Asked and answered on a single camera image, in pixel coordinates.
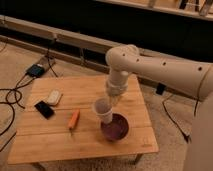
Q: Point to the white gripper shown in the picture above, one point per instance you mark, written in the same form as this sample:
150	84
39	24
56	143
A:
116	85

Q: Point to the white ceramic cup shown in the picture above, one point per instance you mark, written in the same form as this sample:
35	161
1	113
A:
103	110

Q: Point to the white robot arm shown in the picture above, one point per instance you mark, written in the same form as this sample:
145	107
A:
192	78

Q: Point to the purple ceramic bowl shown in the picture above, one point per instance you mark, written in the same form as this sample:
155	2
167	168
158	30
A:
117	129

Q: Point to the wooden low table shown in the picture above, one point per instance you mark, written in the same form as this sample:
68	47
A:
40	140

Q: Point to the white remote control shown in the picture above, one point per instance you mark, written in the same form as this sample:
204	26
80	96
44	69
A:
54	97

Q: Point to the black smartphone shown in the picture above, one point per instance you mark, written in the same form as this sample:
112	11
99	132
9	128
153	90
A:
44	109

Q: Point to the orange handled screwdriver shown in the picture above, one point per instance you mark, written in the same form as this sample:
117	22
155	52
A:
73	120

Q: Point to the wooden baseboard rail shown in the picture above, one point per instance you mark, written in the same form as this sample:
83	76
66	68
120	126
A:
62	36

